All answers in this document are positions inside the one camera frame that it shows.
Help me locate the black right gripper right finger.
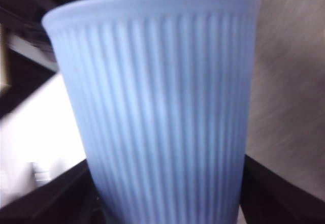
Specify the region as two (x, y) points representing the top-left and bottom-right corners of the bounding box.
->
(240, 154), (325, 224)

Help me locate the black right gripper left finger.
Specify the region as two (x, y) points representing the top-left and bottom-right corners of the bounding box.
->
(0, 159), (107, 224)

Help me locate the light blue ribbed plastic cup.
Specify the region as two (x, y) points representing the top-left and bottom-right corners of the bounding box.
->
(42, 0), (262, 224)

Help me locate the grey felt table mat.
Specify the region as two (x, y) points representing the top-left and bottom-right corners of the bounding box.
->
(245, 0), (325, 201)

